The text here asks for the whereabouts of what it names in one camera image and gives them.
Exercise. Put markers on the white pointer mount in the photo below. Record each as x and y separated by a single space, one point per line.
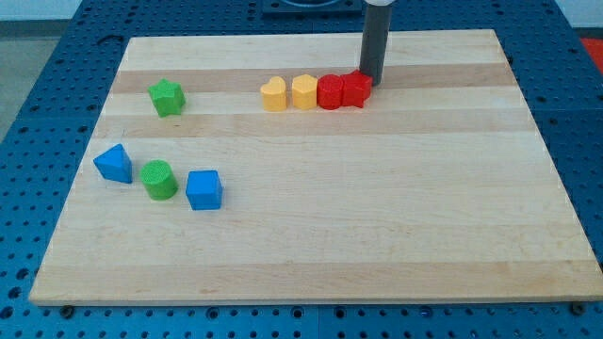
379 2

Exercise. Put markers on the dark grey cylindrical pointer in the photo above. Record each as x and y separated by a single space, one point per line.
374 40

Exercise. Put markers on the red star block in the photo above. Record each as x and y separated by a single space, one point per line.
356 89

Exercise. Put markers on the green star block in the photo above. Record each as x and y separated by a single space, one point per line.
167 97

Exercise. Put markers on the red cylinder block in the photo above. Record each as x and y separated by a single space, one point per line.
330 91

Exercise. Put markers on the yellow heart block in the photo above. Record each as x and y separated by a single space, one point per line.
273 94

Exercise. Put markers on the light wooden board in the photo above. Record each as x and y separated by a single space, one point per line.
439 190

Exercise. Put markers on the blue cube block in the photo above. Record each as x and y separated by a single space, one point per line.
204 190

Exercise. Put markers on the green cylinder block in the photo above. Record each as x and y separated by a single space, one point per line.
158 180

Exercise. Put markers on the blue triangle block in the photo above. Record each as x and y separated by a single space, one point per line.
115 165

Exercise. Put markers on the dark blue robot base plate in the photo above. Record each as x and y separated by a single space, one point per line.
281 8

